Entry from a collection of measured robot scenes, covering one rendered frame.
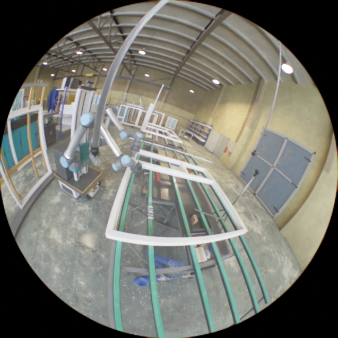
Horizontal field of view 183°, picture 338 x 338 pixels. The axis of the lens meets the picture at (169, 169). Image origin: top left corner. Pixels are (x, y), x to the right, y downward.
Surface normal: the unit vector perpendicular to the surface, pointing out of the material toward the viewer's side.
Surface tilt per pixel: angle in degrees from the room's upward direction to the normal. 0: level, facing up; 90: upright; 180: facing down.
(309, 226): 90
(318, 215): 90
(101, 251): 0
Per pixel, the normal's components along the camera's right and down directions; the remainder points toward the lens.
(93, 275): 0.35, -0.82
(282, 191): -0.93, -0.24
